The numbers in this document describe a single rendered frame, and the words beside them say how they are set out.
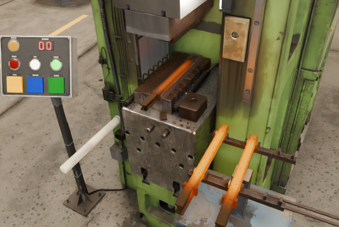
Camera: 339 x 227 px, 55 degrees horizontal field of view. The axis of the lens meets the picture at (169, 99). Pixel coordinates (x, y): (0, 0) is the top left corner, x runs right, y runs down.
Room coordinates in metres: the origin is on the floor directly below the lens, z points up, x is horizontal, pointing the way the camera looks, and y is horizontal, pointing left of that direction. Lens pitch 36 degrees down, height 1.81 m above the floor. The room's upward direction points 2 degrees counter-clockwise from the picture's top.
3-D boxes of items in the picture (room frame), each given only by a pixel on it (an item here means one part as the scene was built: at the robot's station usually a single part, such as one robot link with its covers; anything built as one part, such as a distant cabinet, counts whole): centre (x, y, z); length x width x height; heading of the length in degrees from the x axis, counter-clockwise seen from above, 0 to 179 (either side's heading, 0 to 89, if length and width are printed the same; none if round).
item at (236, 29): (1.13, -0.26, 1.27); 0.09 x 0.02 x 0.17; 59
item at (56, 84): (1.26, 0.52, 1.01); 0.07 x 0.05 x 0.07; 84
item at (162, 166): (1.34, -0.08, 0.69); 0.56 x 0.38 x 0.45; 149
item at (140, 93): (1.36, -0.03, 0.96); 0.42 x 0.20 x 0.09; 149
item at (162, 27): (1.36, -0.03, 1.32); 0.42 x 0.20 x 0.10; 149
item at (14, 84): (1.28, 0.72, 1.01); 0.07 x 0.05 x 0.07; 84
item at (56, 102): (1.40, 0.60, 0.54); 0.04 x 0.04 x 1.08; 59
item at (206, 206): (0.77, -0.25, 0.71); 0.40 x 0.30 x 0.02; 62
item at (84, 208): (1.40, 0.60, 0.05); 0.22 x 0.22 x 0.09; 59
